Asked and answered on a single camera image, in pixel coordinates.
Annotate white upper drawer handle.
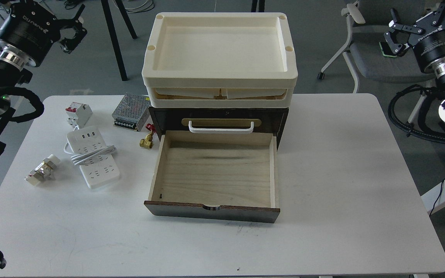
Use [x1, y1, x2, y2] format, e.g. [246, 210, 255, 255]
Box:
[188, 121, 255, 134]

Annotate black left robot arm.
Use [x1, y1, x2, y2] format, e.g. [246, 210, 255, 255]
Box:
[0, 0, 88, 155]

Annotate grey office chair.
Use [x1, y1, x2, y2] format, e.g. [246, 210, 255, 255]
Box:
[318, 0, 435, 93]

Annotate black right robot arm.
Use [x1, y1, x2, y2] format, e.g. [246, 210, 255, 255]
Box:
[381, 0, 445, 144]

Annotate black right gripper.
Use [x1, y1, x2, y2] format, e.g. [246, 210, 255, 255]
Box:
[384, 0, 445, 75]

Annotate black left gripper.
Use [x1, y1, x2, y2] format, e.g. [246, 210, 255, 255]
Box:
[0, 0, 88, 67]

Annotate cream plastic stacked tray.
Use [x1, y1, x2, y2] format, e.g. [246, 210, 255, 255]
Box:
[142, 12, 298, 108]

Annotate metal mesh power supply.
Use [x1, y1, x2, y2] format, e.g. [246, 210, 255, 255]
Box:
[112, 93, 151, 132]

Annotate brass valve red handle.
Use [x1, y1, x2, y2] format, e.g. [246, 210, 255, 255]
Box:
[139, 124, 157, 149]

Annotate black table legs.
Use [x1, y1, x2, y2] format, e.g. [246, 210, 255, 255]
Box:
[100, 0, 138, 81]

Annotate open wooden drawer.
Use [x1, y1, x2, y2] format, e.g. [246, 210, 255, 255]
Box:
[144, 131, 280, 223]

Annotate green cased smartphone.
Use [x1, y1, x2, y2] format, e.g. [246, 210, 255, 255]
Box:
[379, 42, 397, 58]

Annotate white power strip with cable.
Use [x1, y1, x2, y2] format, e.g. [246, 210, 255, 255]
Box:
[64, 125, 120, 190]

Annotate white red circuit breaker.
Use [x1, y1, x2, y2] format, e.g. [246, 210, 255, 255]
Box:
[65, 102, 93, 128]

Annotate silver metal pipe fitting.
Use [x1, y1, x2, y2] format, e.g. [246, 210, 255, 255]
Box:
[24, 154, 61, 186]

